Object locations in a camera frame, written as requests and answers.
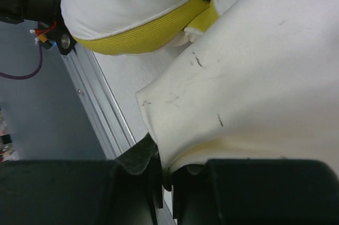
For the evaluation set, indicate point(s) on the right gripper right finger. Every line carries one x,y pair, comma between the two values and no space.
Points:
192,193

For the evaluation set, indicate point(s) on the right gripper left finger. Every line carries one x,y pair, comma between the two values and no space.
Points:
143,158

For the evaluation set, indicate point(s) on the white pillow yellow edge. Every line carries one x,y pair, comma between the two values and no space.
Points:
133,27

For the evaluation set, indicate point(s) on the cream pillowcase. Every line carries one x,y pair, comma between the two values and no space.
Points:
262,82

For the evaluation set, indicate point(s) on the aluminium mounting rail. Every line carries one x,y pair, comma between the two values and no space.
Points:
107,87

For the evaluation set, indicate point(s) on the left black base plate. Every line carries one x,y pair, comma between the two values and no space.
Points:
61,36

